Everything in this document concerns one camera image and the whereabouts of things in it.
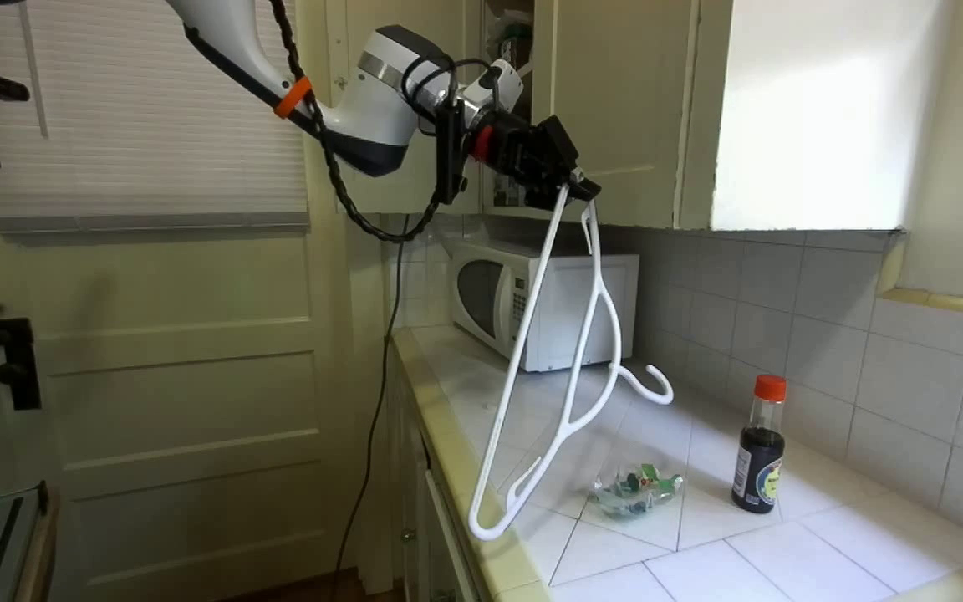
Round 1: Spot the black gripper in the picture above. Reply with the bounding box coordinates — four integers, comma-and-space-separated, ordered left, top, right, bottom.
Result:
472, 109, 607, 209

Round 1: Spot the white plastic clothes hanger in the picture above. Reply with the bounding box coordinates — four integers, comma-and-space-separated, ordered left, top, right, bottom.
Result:
465, 181, 679, 546

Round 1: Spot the cream open cabinet door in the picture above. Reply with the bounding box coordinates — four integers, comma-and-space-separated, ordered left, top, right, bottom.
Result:
526, 0, 722, 234

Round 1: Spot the cream base cabinet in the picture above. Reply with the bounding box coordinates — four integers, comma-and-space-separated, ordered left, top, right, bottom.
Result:
391, 364, 493, 602

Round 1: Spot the white panelled door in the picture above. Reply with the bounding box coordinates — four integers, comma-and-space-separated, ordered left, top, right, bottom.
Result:
0, 162, 358, 602

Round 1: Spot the black door latch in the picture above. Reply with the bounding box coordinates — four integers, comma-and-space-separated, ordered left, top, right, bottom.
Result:
0, 313, 46, 414

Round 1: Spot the white microwave oven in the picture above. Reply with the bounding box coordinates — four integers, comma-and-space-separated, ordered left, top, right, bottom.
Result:
449, 242, 641, 376

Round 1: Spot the crumpled clear plastic wrapper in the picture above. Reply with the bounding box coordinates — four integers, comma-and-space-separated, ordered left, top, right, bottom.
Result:
585, 462, 689, 525

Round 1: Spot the soy sauce bottle orange cap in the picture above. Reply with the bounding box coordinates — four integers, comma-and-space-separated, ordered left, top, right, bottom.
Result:
728, 370, 792, 518

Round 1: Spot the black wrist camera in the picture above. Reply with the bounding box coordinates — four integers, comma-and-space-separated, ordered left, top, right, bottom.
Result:
427, 61, 473, 208

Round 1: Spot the black coiled robot cable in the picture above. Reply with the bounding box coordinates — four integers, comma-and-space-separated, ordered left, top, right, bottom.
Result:
263, 0, 449, 246

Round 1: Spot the cream wall cabinet body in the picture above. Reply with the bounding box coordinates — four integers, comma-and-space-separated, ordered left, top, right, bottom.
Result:
479, 0, 946, 242

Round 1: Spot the black power cord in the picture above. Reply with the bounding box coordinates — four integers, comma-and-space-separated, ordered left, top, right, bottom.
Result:
332, 213, 414, 579

